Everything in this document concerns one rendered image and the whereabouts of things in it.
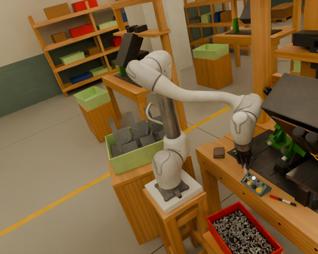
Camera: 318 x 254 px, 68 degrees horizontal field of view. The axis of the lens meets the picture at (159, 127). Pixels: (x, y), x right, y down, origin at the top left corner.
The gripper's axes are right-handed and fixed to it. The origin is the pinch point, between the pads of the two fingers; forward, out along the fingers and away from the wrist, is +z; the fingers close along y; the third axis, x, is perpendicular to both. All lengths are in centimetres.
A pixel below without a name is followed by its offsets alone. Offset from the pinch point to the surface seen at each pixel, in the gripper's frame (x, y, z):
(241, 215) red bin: -22.4, 6.2, 11.0
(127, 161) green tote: -20, -91, 18
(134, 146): -3, -101, 22
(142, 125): 16, -104, 14
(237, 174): 3.4, -7.9, 14.9
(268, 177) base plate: 9.0, 9.3, 14.8
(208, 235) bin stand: -39.2, -5.7, 15.8
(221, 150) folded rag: 18.2, -26.4, 16.4
